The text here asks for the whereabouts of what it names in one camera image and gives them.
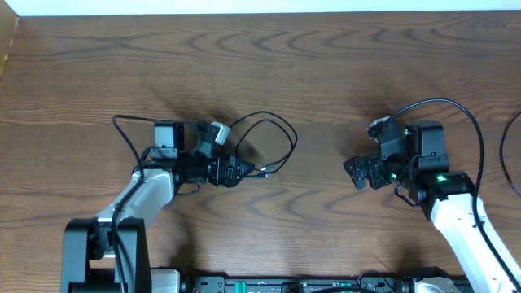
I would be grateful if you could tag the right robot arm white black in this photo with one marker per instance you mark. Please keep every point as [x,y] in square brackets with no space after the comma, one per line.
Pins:
[414,157]

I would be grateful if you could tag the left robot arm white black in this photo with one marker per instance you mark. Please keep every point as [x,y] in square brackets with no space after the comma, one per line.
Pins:
[109,252]

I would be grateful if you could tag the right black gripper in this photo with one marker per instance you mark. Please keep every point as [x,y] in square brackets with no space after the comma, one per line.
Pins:
[373,163]

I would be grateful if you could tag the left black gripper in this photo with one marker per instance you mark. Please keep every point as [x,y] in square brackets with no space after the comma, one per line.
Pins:
[229,181]

